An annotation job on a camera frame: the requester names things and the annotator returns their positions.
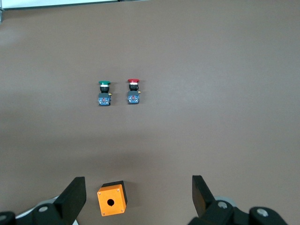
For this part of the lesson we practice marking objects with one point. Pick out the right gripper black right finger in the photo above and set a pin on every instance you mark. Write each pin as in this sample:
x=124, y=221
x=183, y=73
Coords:
x=201, y=197

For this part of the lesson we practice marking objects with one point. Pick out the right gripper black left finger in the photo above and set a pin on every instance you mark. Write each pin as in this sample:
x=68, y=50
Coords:
x=70, y=199

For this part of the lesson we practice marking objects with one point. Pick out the red mushroom push button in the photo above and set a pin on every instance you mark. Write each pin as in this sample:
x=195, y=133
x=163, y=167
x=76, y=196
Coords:
x=133, y=98

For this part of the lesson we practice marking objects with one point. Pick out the green mushroom push button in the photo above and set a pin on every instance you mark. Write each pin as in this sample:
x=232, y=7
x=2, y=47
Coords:
x=103, y=100

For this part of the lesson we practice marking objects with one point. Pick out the orange button enclosure box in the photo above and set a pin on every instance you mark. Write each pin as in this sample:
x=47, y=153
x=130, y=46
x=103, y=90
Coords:
x=105, y=206

